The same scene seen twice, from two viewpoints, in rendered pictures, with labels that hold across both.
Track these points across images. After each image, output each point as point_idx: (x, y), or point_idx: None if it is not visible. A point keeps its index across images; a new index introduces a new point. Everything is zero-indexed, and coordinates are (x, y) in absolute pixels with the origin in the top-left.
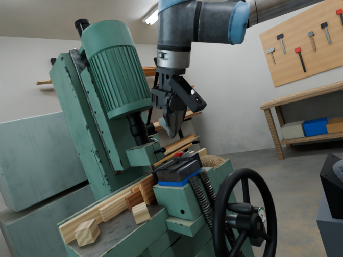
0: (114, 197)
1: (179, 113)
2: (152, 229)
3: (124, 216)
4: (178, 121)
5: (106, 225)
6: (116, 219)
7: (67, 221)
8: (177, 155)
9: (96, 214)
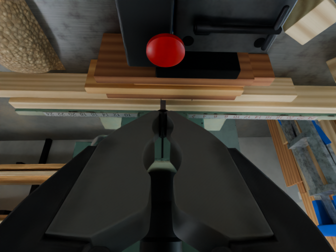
0: (259, 105)
1: (124, 218)
2: None
3: (282, 56)
4: (135, 157)
5: (303, 68)
6: (284, 67)
7: (331, 113)
8: (182, 42)
9: (295, 97)
